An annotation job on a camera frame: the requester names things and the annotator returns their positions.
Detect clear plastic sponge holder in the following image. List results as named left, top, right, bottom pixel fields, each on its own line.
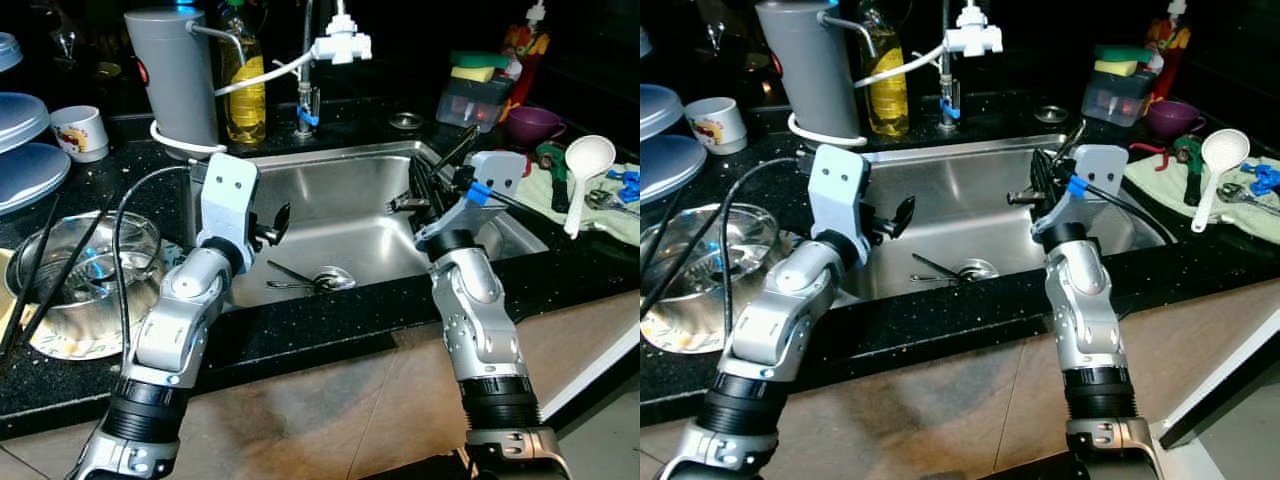
left=436, top=72, right=521, bottom=133
left=1080, top=68, right=1161, bottom=128

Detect stainless steel sink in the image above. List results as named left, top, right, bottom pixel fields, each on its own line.
left=190, top=140, right=549, bottom=309
left=800, top=133, right=1181, bottom=301

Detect yellow green sponge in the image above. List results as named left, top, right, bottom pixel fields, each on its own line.
left=1093, top=44, right=1156, bottom=79
left=449, top=50, right=513, bottom=84

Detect yellow dish soap bottle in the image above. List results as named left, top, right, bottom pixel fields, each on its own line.
left=218, top=0, right=269, bottom=146
left=858, top=0, right=909, bottom=139

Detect red pump bottle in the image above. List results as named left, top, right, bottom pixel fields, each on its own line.
left=498, top=0, right=551, bottom=121
left=1145, top=0, right=1193, bottom=106

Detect white rice paddle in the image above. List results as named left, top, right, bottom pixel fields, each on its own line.
left=563, top=134, right=618, bottom=239
left=1190, top=128, right=1252, bottom=234

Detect white faucet diverter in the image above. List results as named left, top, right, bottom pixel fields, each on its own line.
left=312, top=0, right=374, bottom=66
left=945, top=0, right=1004, bottom=58

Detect small steel pot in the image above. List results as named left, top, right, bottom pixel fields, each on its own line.
left=4, top=210, right=164, bottom=343
left=640, top=200, right=783, bottom=331

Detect steel wrench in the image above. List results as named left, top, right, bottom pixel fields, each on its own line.
left=1220, top=183, right=1280, bottom=219
left=585, top=188, right=641, bottom=219

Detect grey water filter canister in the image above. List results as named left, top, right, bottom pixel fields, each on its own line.
left=755, top=0, right=851, bottom=141
left=123, top=7, right=221, bottom=151

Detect pale green cloth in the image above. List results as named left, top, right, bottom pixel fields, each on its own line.
left=1122, top=145, right=1280, bottom=246
left=520, top=150, right=641, bottom=246

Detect grey sink cabinet front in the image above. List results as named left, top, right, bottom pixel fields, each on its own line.
left=0, top=285, right=641, bottom=480
left=640, top=275, right=1280, bottom=480

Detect white printed mug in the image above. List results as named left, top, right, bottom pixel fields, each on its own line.
left=690, top=97, right=749, bottom=156
left=50, top=105, right=111, bottom=164

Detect white tiered storage rack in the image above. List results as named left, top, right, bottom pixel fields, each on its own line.
left=640, top=25, right=709, bottom=206
left=0, top=30, right=73, bottom=217

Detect black chopstick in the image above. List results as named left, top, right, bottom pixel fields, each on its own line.
left=640, top=195, right=726, bottom=319
left=0, top=195, right=61, bottom=359
left=640, top=185, right=693, bottom=263
left=17, top=209, right=107, bottom=347

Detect floral paper plate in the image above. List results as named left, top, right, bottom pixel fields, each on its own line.
left=640, top=230, right=801, bottom=356
left=25, top=240, right=186, bottom=363

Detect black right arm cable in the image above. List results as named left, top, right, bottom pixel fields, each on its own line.
left=465, top=182, right=561, bottom=219
left=1065, top=175, right=1181, bottom=246

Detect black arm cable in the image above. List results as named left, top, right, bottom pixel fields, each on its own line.
left=465, top=182, right=561, bottom=219
left=112, top=165, right=206, bottom=366
left=1065, top=175, right=1181, bottom=246
left=720, top=155, right=816, bottom=346

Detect green handled tool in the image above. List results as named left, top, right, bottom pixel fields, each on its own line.
left=1172, top=135, right=1206, bottom=206
left=535, top=142, right=571, bottom=214

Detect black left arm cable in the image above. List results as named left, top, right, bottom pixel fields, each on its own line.
left=112, top=165, right=206, bottom=366
left=720, top=155, right=816, bottom=346

